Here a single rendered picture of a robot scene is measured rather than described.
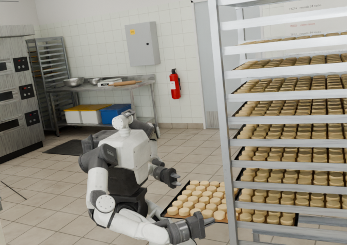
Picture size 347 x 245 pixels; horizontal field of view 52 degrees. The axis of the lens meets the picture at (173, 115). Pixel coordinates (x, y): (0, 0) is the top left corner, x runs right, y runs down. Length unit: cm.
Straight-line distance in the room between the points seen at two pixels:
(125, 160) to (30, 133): 456
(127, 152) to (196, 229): 50
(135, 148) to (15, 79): 446
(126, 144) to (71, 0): 565
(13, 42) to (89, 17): 155
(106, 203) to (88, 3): 571
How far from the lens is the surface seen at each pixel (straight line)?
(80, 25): 710
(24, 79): 617
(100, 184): 158
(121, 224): 151
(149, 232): 149
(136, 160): 180
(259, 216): 160
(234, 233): 157
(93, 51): 695
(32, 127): 626
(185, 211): 168
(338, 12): 132
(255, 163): 144
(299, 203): 152
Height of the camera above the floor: 158
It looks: 12 degrees down
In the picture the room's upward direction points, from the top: 7 degrees counter-clockwise
